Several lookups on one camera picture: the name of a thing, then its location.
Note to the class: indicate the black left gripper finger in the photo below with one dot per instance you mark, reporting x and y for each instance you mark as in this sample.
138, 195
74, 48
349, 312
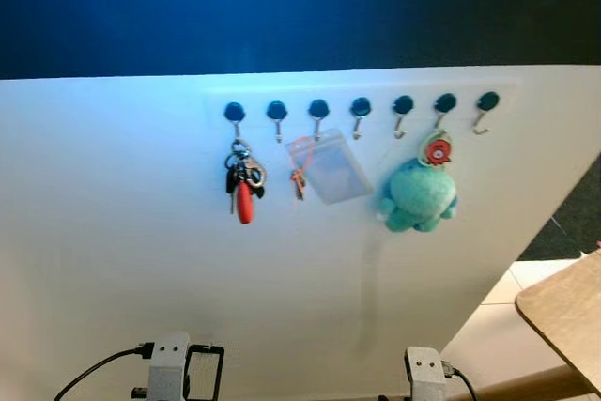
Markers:
220, 373
189, 377

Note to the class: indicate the dark knob metal hook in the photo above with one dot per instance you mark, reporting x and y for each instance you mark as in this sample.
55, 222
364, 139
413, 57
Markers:
234, 111
487, 100
276, 109
318, 107
403, 103
445, 101
361, 105

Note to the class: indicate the white partition panel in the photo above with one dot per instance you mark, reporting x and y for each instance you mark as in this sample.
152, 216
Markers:
122, 260

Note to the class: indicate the wooden table leg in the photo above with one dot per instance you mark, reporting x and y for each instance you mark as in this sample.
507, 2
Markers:
535, 384

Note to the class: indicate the key bunch with red fob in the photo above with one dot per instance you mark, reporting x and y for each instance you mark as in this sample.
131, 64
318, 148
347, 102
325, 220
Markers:
244, 202

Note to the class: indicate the light wooden table top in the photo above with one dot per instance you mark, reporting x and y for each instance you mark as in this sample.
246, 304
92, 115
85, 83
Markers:
563, 316

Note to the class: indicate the teal plush toy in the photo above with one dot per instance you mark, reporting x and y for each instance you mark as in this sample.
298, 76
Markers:
421, 196

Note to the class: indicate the clear plastic card pouch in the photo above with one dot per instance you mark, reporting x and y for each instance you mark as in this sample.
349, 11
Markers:
338, 176

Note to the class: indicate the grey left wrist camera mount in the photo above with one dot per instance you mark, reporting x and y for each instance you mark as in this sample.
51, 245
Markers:
170, 368

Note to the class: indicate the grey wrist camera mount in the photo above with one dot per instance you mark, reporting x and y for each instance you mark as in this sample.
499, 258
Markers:
425, 377
170, 368

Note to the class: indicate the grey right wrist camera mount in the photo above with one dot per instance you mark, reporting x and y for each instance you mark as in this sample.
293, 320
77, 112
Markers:
425, 377

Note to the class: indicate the white hook rail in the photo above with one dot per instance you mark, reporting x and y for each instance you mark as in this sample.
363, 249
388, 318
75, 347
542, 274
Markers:
254, 89

